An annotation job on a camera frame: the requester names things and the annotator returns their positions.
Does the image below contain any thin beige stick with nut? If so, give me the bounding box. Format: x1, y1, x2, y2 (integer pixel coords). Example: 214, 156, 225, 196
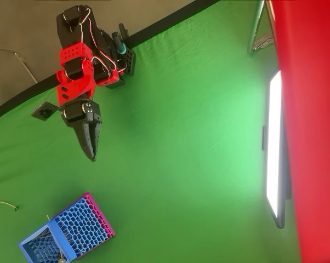
45, 214, 66, 263

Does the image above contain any black perforated arm base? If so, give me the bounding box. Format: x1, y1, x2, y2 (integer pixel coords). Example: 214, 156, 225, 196
104, 47, 136, 90

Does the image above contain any blue mesh basket magenta base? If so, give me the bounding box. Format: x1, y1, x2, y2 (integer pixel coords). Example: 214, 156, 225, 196
18, 191, 117, 263

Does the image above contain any green cloth with black edge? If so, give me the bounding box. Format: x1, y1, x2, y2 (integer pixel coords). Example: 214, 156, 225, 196
0, 0, 303, 263

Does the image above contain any chrome tube stand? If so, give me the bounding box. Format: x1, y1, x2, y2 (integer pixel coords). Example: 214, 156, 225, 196
247, 0, 277, 55

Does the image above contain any red blurred panel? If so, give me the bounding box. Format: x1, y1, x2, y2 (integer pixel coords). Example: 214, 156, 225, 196
269, 0, 330, 263

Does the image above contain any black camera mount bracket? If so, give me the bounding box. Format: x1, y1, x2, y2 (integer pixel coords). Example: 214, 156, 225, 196
31, 100, 64, 122

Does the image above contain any thin grey floor cable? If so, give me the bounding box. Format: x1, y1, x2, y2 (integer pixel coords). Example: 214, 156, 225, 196
0, 48, 39, 84

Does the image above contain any black clamp with teal ring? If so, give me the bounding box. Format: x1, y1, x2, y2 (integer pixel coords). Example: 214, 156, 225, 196
111, 23, 129, 55

